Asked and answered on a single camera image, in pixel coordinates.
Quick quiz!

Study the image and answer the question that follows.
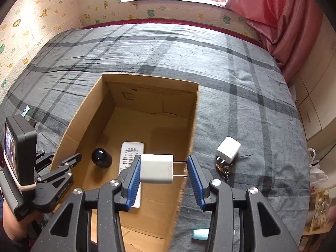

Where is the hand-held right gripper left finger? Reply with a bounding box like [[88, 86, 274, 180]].
[[30, 154, 143, 252]]

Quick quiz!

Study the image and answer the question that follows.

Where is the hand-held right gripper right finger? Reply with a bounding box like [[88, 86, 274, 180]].
[[187, 154, 300, 252]]

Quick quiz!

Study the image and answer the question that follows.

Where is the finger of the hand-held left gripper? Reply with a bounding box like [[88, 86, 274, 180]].
[[33, 153, 82, 214], [34, 149, 56, 172]]

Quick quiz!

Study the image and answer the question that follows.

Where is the small white charger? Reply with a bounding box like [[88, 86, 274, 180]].
[[140, 154, 188, 185]]

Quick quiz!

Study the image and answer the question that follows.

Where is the white remote control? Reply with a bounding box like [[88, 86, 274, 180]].
[[119, 142, 145, 208]]

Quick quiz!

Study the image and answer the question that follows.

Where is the metal keychain with carabiner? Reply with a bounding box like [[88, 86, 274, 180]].
[[215, 161, 235, 182]]

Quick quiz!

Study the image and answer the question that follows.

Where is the black round cap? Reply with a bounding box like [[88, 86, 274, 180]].
[[91, 148, 113, 169]]

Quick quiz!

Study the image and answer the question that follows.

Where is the large white charger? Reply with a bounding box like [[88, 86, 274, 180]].
[[216, 136, 242, 165]]

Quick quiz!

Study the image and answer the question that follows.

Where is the light blue bottle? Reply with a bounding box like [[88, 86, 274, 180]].
[[192, 228, 236, 242]]

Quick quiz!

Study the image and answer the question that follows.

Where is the brown cardboard box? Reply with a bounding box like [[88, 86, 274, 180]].
[[49, 73, 200, 252]]

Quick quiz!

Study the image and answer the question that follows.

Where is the person's left forearm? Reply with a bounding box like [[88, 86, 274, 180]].
[[0, 201, 44, 242]]

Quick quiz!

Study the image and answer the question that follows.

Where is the white plastic bag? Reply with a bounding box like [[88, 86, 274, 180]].
[[306, 147, 329, 189]]

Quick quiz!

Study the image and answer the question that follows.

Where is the wooden shelf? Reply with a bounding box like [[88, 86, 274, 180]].
[[301, 182, 336, 244]]

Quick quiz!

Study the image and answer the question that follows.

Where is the cream wardrobe cabinet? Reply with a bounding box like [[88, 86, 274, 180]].
[[287, 16, 336, 143]]

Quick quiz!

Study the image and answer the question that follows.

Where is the pink curtain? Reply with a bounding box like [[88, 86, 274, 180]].
[[225, 0, 326, 84]]

